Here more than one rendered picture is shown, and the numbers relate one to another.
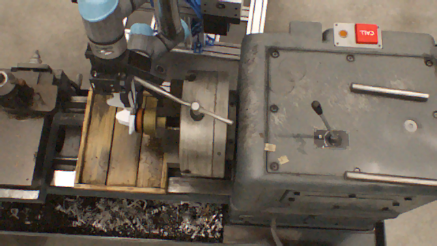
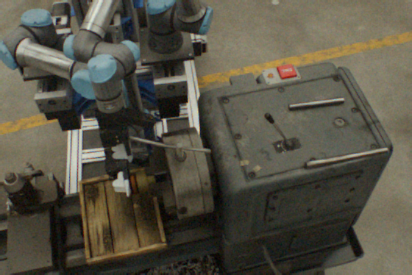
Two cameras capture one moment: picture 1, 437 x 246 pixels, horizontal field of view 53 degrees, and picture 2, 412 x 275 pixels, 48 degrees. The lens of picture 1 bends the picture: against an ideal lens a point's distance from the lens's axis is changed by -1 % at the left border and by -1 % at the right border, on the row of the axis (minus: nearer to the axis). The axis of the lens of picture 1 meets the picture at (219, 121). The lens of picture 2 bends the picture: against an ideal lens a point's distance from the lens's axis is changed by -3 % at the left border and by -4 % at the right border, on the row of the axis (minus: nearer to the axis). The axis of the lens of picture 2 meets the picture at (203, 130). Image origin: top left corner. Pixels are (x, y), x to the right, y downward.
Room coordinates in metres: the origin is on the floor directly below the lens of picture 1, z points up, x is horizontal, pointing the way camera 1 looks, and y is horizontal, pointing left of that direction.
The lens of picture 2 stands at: (-0.44, 0.17, 2.52)
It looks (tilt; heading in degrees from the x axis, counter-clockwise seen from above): 53 degrees down; 348
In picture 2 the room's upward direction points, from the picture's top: 3 degrees counter-clockwise
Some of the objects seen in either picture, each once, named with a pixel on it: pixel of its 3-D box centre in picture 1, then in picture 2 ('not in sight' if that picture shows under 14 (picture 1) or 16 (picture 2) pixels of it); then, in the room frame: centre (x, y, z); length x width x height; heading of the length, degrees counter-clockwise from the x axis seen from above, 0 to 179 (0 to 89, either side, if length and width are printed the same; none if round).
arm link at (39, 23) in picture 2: not in sight; (38, 27); (1.12, 0.48, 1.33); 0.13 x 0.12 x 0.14; 135
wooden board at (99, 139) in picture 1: (126, 139); (121, 213); (0.46, 0.32, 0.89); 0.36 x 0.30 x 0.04; 179
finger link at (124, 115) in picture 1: (125, 117); (121, 183); (0.46, 0.28, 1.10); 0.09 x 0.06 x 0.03; 178
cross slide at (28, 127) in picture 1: (20, 122); (29, 220); (0.49, 0.66, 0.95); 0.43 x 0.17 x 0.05; 179
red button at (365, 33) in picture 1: (366, 34); (286, 72); (0.67, -0.40, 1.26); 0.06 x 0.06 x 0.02; 89
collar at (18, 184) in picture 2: (1, 81); (12, 181); (0.55, 0.65, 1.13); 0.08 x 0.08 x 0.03
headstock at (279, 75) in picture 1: (334, 126); (287, 149); (0.47, -0.35, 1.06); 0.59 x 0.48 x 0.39; 89
